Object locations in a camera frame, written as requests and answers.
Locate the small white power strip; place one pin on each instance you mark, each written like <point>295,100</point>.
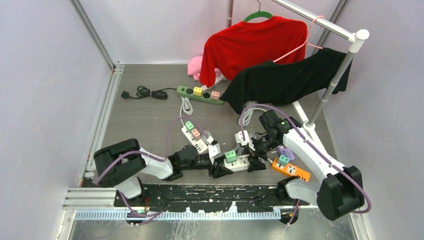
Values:
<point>241,164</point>

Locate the pink cloth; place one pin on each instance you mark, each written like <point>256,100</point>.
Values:
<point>194,68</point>

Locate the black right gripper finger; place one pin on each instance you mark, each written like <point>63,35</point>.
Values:
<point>255,164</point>
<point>246,150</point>

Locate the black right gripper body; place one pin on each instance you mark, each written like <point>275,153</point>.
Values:
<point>264,145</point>

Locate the yellow plug on green strip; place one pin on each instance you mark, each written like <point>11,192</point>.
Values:
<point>197,91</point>

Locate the red t-shirt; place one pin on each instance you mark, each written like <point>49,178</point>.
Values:
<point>247,44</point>

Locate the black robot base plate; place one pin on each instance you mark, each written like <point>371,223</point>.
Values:
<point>208,198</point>

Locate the metal clothes rack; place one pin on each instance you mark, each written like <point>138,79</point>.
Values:
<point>340,80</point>

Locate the orange power strip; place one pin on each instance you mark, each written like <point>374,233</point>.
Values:
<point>290,170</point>

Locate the black t-shirt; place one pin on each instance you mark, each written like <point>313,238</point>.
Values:
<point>283,84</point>

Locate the green hanger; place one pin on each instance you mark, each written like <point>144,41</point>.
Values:
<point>258,14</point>

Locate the green plug on large strip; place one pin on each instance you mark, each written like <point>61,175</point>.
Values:
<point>189,126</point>

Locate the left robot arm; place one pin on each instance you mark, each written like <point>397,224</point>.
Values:
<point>118,165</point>

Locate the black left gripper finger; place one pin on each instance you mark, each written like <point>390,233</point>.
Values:
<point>213,157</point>
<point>218,170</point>

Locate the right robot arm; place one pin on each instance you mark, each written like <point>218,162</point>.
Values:
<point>339,190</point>

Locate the large white power strip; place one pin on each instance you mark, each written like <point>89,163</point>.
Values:
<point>200,144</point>

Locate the purple power strip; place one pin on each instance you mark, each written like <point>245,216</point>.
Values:
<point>285,151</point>

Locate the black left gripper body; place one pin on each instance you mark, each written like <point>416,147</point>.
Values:
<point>201,163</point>

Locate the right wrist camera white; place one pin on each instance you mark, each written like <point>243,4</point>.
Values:
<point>242,139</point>

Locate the pink hanger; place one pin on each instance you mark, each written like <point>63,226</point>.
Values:
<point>306,42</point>

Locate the pink plug on large strip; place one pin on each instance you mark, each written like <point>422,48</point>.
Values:
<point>196,134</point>

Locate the green power strip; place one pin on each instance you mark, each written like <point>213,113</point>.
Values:
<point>187,92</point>

